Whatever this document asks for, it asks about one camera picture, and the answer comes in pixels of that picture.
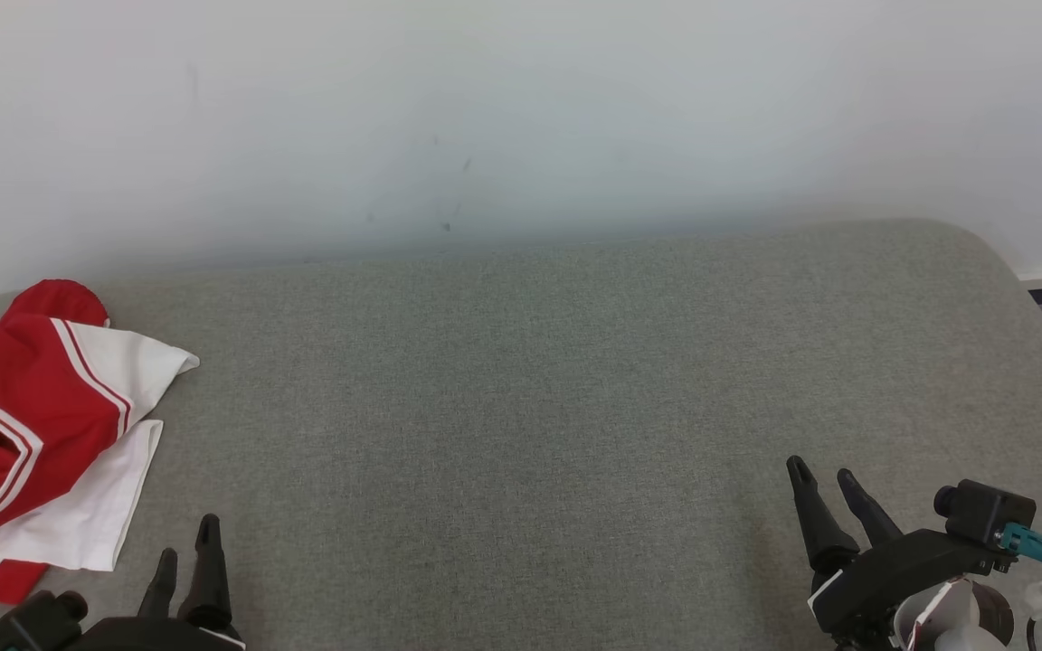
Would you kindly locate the red white jersey shirt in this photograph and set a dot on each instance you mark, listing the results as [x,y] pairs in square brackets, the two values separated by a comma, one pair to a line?
[23,407]

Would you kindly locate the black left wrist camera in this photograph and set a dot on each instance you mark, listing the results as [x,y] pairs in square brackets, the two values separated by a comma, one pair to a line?
[33,624]

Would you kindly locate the red white shorts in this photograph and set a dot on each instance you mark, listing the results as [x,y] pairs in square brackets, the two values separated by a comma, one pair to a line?
[55,300]

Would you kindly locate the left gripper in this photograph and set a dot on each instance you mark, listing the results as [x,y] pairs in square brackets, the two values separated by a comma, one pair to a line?
[159,637]

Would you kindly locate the teal right camera connector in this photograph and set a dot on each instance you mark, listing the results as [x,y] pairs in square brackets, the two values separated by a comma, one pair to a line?
[1032,545]

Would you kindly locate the grey fabric sofa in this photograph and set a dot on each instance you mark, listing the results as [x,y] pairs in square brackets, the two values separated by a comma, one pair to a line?
[521,407]

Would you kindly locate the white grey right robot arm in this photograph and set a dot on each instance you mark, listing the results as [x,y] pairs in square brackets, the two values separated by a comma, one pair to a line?
[951,637]

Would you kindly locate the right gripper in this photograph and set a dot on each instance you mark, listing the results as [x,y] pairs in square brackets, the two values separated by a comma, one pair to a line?
[892,579]

